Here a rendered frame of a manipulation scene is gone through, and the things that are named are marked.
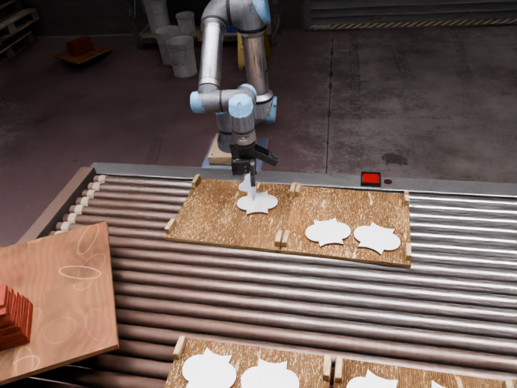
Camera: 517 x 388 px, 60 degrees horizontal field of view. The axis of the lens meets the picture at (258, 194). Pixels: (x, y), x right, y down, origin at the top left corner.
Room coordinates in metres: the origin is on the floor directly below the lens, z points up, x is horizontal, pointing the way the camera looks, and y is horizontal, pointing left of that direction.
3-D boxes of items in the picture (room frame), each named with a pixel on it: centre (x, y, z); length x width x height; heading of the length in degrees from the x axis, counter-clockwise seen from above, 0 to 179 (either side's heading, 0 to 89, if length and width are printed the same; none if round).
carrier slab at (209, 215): (1.27, 0.09, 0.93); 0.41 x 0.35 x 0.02; 73
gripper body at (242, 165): (1.29, 0.04, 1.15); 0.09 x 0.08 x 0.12; 86
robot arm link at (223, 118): (1.75, 0.08, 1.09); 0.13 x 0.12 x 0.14; 82
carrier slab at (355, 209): (1.16, -0.30, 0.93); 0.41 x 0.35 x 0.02; 73
